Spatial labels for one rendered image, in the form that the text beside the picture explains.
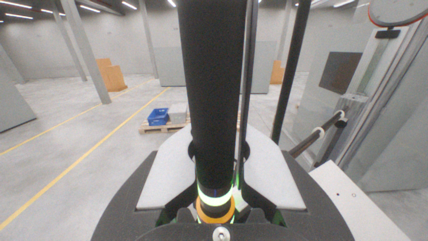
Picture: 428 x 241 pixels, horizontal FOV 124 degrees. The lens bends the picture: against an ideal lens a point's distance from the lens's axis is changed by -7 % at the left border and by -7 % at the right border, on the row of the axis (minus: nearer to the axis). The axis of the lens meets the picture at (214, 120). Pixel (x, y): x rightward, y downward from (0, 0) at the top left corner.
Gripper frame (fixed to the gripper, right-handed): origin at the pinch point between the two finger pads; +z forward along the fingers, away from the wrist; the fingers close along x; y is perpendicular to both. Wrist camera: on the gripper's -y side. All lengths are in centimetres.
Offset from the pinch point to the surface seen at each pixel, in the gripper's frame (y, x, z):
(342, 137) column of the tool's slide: 28, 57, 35
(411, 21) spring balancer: -15, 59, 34
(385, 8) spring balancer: -19, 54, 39
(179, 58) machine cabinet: 21, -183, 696
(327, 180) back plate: 34, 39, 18
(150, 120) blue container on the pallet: 135, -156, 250
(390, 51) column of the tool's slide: -7, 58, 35
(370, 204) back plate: 30, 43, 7
